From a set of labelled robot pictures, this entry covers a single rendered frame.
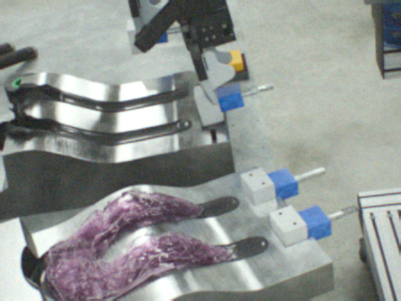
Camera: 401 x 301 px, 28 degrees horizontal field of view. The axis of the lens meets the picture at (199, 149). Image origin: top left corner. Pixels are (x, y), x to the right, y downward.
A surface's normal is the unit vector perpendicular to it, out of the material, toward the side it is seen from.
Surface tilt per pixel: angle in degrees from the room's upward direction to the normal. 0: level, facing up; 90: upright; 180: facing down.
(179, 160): 90
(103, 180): 90
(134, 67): 0
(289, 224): 0
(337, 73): 1
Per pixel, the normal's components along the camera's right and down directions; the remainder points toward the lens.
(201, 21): 0.03, 0.45
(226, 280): 0.30, -0.86
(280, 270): -0.14, -0.81
